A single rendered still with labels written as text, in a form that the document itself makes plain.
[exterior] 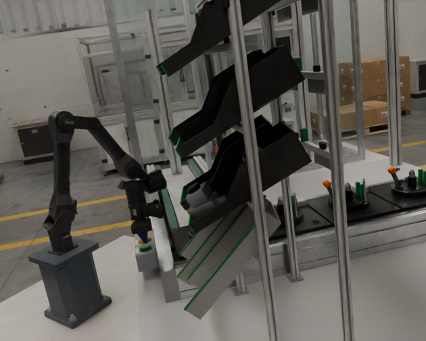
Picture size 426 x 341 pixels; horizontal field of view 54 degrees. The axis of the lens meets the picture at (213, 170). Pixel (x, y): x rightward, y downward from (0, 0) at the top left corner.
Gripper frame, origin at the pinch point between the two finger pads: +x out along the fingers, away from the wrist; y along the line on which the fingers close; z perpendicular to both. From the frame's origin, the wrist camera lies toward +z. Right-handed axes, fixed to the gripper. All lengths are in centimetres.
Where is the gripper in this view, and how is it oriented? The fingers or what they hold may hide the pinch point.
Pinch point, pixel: (143, 233)
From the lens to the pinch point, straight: 139.8
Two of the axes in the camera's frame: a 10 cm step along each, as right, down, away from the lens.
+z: 9.7, -2.0, 1.5
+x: 1.5, 9.5, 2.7
